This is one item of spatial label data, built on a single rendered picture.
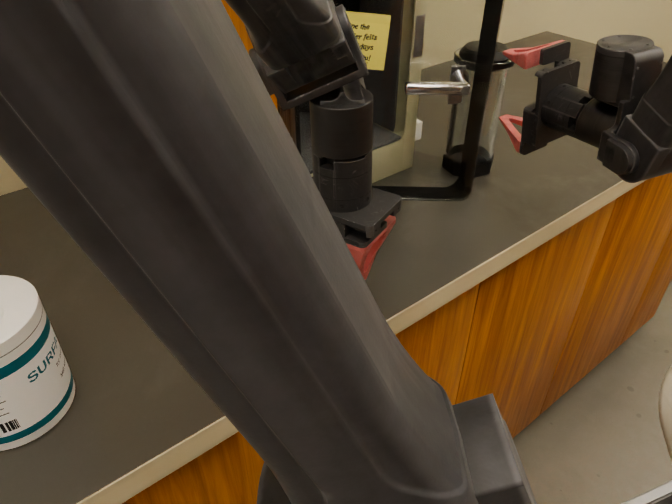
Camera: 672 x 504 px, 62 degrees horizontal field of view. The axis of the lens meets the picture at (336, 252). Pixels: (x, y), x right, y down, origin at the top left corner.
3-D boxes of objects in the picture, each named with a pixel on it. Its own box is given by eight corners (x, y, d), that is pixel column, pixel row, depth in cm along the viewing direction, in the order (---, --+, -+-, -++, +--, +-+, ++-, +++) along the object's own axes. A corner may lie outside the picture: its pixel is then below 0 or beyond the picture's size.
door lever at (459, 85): (402, 86, 82) (403, 68, 80) (467, 86, 81) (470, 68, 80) (404, 100, 77) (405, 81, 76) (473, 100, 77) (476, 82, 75)
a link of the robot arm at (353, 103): (308, 98, 46) (376, 95, 46) (308, 70, 52) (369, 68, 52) (312, 172, 50) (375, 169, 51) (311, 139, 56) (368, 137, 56)
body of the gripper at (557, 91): (569, 56, 72) (618, 70, 67) (560, 129, 78) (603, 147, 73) (531, 70, 70) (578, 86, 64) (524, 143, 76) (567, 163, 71)
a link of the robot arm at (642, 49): (625, 181, 60) (692, 163, 61) (649, 77, 53) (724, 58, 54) (558, 138, 69) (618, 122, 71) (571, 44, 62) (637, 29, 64)
